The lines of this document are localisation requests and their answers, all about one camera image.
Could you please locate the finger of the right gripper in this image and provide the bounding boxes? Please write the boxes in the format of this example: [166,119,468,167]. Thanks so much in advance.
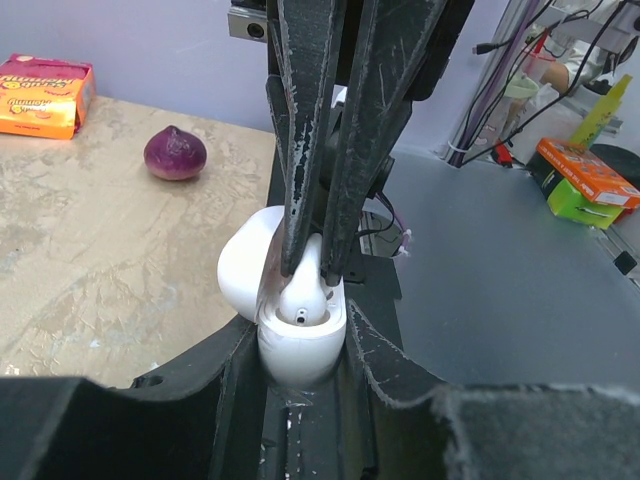
[266,1,345,277]

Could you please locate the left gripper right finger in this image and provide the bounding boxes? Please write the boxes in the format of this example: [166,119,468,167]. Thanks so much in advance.
[347,301,639,479]

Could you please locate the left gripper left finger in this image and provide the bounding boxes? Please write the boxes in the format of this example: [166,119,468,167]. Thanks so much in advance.
[1,316,267,479]

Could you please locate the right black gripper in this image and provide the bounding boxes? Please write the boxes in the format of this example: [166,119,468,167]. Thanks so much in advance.
[321,0,474,275]

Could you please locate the white earbud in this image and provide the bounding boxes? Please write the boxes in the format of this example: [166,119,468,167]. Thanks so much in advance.
[279,233,327,326]

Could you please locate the white earbud charging case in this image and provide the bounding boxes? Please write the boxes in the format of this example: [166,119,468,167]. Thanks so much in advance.
[217,205,347,389]

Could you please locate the purple onion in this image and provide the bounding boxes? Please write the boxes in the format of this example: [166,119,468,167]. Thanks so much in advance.
[143,125,207,181]

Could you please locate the yellow green bottle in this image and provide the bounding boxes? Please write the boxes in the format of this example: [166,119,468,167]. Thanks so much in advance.
[569,74,633,148]

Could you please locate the orange green box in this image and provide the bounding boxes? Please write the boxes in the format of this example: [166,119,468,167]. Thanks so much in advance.
[527,137,639,229]

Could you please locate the orange pink snack box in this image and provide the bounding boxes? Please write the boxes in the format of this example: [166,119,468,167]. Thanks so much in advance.
[1,54,96,140]

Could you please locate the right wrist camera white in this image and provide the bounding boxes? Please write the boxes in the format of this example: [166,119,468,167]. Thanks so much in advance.
[227,0,267,43]

